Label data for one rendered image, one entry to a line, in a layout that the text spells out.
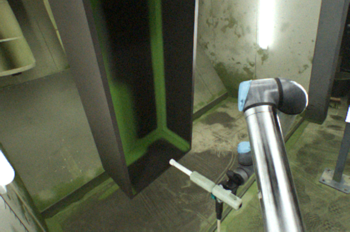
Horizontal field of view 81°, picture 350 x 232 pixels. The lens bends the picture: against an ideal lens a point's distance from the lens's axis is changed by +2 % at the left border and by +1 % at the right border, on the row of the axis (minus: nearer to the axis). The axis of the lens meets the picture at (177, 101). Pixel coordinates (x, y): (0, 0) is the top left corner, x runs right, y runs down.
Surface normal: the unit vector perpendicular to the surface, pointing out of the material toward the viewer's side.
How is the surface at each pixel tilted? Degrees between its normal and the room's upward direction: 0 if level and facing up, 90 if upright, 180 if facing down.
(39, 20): 90
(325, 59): 90
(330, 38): 90
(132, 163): 12
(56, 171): 57
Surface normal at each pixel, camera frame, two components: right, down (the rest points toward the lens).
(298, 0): -0.72, 0.40
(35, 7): 0.68, 0.22
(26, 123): 0.48, -0.29
